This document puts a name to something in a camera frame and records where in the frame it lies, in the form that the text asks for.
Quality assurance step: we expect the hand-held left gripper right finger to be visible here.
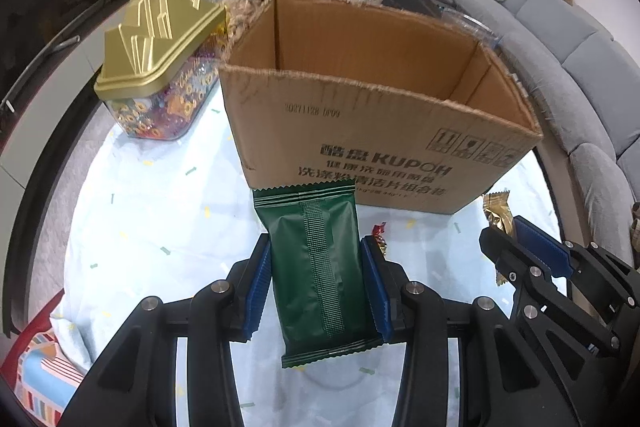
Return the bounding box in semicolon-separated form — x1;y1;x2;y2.
360;234;556;427

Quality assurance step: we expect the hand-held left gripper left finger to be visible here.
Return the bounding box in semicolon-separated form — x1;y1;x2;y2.
67;233;273;427

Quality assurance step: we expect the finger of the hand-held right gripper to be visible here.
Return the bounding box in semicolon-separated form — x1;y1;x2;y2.
514;216;640;308
479;227;621;354

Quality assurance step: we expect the gold snack packet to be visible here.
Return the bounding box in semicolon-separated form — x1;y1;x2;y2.
481;191;516;285

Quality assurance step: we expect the dark green snack packet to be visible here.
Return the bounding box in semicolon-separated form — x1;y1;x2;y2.
252;184;383;369

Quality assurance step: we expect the cardboard box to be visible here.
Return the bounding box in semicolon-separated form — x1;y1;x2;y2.
218;0;544;215

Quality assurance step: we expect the red gold wrapped candy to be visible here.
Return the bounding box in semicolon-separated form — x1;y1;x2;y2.
372;222;392;256

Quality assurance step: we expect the light blue tablecloth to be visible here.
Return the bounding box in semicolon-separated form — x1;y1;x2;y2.
50;107;566;427

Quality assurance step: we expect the grey curved sofa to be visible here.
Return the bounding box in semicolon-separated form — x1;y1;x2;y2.
352;0;640;208

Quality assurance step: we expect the colourful patterned mat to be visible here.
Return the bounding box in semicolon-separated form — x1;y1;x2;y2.
15;297;87;414

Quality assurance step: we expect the clear jar of nuts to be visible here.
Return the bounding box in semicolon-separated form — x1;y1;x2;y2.
442;7;502;52

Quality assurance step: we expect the gold-lidded clear candy container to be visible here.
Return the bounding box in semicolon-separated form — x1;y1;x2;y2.
94;0;228;142

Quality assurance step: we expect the clear bag of nuts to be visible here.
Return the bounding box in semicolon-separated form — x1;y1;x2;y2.
200;0;267;44

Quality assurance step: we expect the grey television cabinet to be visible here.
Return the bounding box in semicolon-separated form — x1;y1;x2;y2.
0;0;128;338

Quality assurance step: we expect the black television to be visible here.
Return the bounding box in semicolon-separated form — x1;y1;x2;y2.
0;0;126;108

